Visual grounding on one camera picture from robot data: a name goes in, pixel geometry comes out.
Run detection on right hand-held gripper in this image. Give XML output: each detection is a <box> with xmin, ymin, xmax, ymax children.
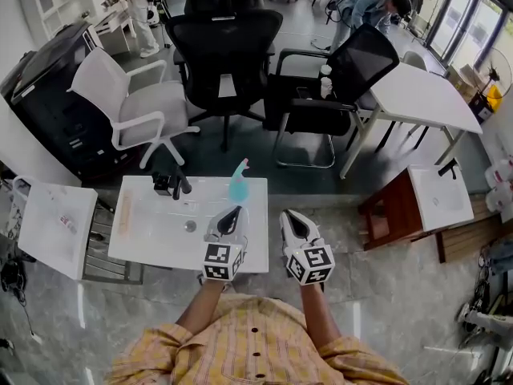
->
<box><xmin>278</xmin><ymin>209</ymin><xmax>337</xmax><ymax>287</ymax></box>

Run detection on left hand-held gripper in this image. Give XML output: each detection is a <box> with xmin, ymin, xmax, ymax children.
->
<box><xmin>201</xmin><ymin>205</ymin><xmax>251</xmax><ymax>283</ymax></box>

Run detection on teal spray bottle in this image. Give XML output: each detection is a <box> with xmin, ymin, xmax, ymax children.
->
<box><xmin>227</xmin><ymin>157</ymin><xmax>252</xmax><ymax>208</ymax></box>

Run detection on person's right forearm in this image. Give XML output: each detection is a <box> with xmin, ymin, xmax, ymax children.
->
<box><xmin>299</xmin><ymin>281</ymin><xmax>342</xmax><ymax>351</ymax></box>

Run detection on person's left forearm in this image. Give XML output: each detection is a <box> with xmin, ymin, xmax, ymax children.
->
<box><xmin>174</xmin><ymin>278</ymin><xmax>226</xmax><ymax>337</ymax></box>

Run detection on black faucet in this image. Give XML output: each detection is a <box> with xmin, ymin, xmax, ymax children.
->
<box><xmin>437</xmin><ymin>157</ymin><xmax>460</xmax><ymax>181</ymax></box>
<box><xmin>171</xmin><ymin>166</ymin><xmax>193</xmax><ymax>201</ymax></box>

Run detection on white washbasin table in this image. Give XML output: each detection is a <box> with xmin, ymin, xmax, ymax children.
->
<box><xmin>107</xmin><ymin>175</ymin><xmax>270</xmax><ymax>274</ymax></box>

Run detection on black soap dispenser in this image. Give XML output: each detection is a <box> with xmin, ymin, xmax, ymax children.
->
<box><xmin>151</xmin><ymin>172</ymin><xmax>173</xmax><ymax>197</ymax></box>

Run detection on brown wooden cabinet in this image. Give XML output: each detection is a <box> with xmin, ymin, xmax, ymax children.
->
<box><xmin>357</xmin><ymin>168</ymin><xmax>448</xmax><ymax>265</ymax></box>

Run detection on beige wooden strip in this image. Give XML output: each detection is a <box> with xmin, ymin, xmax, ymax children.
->
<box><xmin>117</xmin><ymin>190</ymin><xmax>135</xmax><ymax>237</ymax></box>

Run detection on black mesh visitor chair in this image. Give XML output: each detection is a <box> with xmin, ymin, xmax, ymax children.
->
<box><xmin>261</xmin><ymin>22</ymin><xmax>402</xmax><ymax>170</ymax></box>

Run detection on yellow plaid shirt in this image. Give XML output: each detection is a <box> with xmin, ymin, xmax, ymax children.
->
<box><xmin>103</xmin><ymin>294</ymin><xmax>410</xmax><ymax>385</ymax></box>

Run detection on white office chair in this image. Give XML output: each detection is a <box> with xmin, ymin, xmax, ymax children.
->
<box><xmin>65</xmin><ymin>46</ymin><xmax>202</xmax><ymax>171</ymax></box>

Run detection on white washbasin on wooden cabinet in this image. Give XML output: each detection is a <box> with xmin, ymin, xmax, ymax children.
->
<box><xmin>407</xmin><ymin>164</ymin><xmax>475</xmax><ymax>233</ymax></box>

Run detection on white washbasin with sticker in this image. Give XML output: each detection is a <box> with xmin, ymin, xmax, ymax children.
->
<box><xmin>17</xmin><ymin>181</ymin><xmax>99</xmax><ymax>282</ymax></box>

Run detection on white office table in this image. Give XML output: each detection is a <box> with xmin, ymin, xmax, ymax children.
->
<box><xmin>339</xmin><ymin>61</ymin><xmax>484</xmax><ymax>180</ymax></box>

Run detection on black high-back office chair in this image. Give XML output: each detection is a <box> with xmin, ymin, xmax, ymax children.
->
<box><xmin>164</xmin><ymin>0</ymin><xmax>285</xmax><ymax>154</ymax></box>

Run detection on white plastic bags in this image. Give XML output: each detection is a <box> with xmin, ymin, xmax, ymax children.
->
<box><xmin>484</xmin><ymin>156</ymin><xmax>513</xmax><ymax>214</ymax></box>

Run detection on black cabinet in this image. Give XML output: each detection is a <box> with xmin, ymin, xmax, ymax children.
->
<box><xmin>0</xmin><ymin>21</ymin><xmax>139</xmax><ymax>182</ymax></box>

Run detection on white patterned bag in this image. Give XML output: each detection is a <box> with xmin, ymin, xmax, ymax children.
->
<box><xmin>7</xmin><ymin>174</ymin><xmax>36</xmax><ymax>242</ymax></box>

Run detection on yellow box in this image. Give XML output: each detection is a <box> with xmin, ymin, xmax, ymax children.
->
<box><xmin>482</xmin><ymin>83</ymin><xmax>505</xmax><ymax>110</ymax></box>

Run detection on black standing fan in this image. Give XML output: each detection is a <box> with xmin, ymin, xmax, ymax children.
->
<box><xmin>472</xmin><ymin>46</ymin><xmax>513</xmax><ymax>96</ymax></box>

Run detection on glass window front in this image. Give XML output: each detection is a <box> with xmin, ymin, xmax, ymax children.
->
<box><xmin>424</xmin><ymin>0</ymin><xmax>513</xmax><ymax>72</ymax></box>

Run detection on white shelf cabinet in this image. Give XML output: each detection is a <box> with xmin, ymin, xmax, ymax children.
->
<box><xmin>17</xmin><ymin>0</ymin><xmax>99</xmax><ymax>42</ymax></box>

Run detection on metal stand frame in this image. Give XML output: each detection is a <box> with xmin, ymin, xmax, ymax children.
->
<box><xmin>81</xmin><ymin>201</ymin><xmax>144</xmax><ymax>286</ymax></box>

